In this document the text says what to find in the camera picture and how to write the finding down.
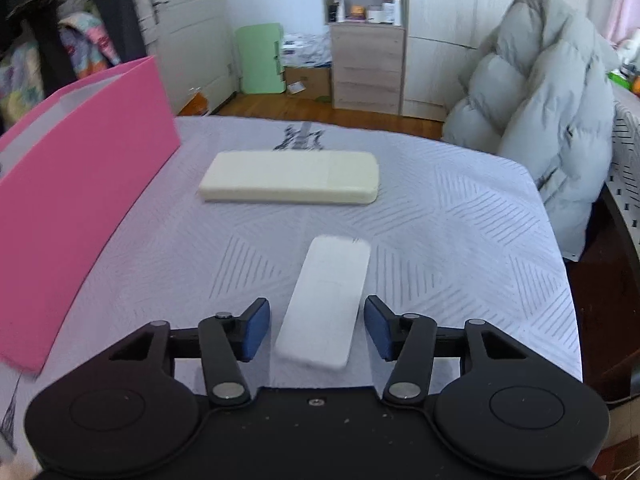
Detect white remote control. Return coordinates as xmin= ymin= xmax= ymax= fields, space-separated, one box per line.
xmin=276 ymin=235 xmax=371 ymax=370

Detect white patterned tablecloth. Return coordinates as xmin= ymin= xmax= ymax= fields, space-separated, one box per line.
xmin=1 ymin=117 xmax=582 ymax=463

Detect long cream remote control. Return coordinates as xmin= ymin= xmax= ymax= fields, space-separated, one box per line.
xmin=198 ymin=150 xmax=380 ymax=205

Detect pink storage box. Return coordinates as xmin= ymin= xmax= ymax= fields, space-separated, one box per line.
xmin=0 ymin=56 xmax=180 ymax=374

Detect orange bin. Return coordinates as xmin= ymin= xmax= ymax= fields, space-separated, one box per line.
xmin=178 ymin=92 xmax=209 ymax=117

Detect green folding stool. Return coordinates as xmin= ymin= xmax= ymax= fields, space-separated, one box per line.
xmin=235 ymin=23 xmax=285 ymax=94

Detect cardboard box on floor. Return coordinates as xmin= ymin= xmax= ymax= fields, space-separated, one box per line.
xmin=284 ymin=67 xmax=332 ymax=102

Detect grey puffer jacket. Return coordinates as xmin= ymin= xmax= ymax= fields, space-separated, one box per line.
xmin=442 ymin=0 xmax=618 ymax=261

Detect floral quilt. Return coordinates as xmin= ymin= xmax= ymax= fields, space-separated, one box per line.
xmin=1 ymin=0 xmax=122 ymax=131

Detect white wardrobe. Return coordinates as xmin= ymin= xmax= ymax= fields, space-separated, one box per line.
xmin=402 ymin=0 xmax=589 ymax=122

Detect white door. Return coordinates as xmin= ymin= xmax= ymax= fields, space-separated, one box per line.
xmin=134 ymin=0 xmax=238 ymax=113

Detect wooden shelf cabinet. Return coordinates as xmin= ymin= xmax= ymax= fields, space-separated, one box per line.
xmin=324 ymin=0 xmax=408 ymax=115

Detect dark hanging clothes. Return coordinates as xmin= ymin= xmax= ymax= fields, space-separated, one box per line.
xmin=0 ymin=0 xmax=149 ymax=126

